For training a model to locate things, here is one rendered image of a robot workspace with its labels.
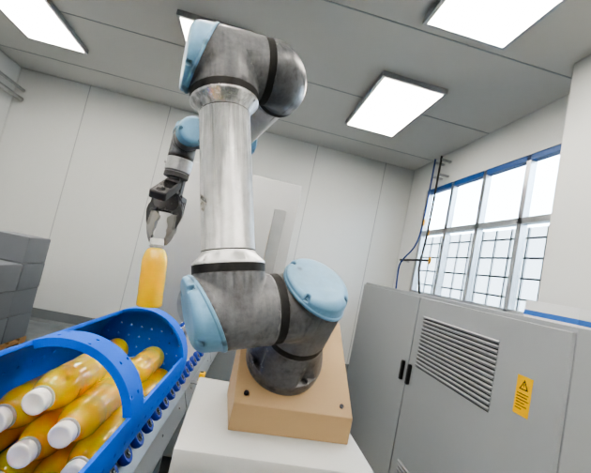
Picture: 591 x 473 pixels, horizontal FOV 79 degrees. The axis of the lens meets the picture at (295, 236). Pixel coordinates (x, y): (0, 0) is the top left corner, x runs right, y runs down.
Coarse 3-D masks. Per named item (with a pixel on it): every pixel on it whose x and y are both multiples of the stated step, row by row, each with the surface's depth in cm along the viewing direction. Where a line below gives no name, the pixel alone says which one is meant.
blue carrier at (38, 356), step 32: (96, 320) 88; (128, 320) 110; (160, 320) 110; (0, 352) 57; (32, 352) 74; (64, 352) 91; (96, 352) 65; (0, 384) 69; (128, 384) 66; (160, 384) 83; (128, 416) 65
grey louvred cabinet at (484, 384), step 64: (384, 320) 275; (448, 320) 194; (512, 320) 151; (384, 384) 251; (448, 384) 181; (512, 384) 143; (576, 384) 122; (384, 448) 232; (448, 448) 172; (512, 448) 137; (576, 448) 121
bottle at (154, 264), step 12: (144, 252) 100; (156, 252) 99; (144, 264) 99; (156, 264) 99; (144, 276) 98; (156, 276) 99; (144, 288) 98; (156, 288) 99; (144, 300) 98; (156, 300) 99
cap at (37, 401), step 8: (32, 392) 58; (40, 392) 58; (48, 392) 59; (24, 400) 58; (32, 400) 58; (40, 400) 58; (48, 400) 58; (24, 408) 57; (32, 408) 58; (40, 408) 58
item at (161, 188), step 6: (162, 180) 101; (168, 180) 102; (174, 180) 103; (156, 186) 96; (162, 186) 98; (168, 186) 99; (174, 186) 100; (180, 186) 104; (150, 192) 94; (156, 192) 94; (162, 192) 94; (168, 192) 96; (174, 192) 101; (156, 198) 95; (162, 198) 94; (168, 198) 97
